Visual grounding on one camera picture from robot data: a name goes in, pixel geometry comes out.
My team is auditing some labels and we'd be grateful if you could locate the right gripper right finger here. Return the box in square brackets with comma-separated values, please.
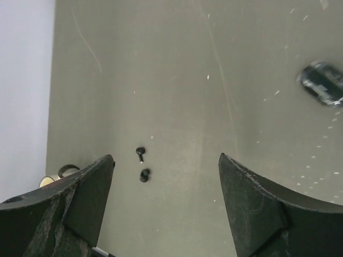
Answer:
[218, 153, 342, 256]

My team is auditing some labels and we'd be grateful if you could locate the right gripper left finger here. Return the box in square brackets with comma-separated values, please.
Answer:
[1, 155, 115, 256]

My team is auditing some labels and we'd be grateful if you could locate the black stem earbud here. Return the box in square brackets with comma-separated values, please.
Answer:
[136, 147, 146, 163]

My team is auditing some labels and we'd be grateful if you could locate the black round earbud left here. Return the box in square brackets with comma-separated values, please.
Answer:
[139, 169, 151, 183]

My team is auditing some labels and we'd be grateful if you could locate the cream mug black handle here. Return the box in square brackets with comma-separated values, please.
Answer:
[39, 164, 80, 188]

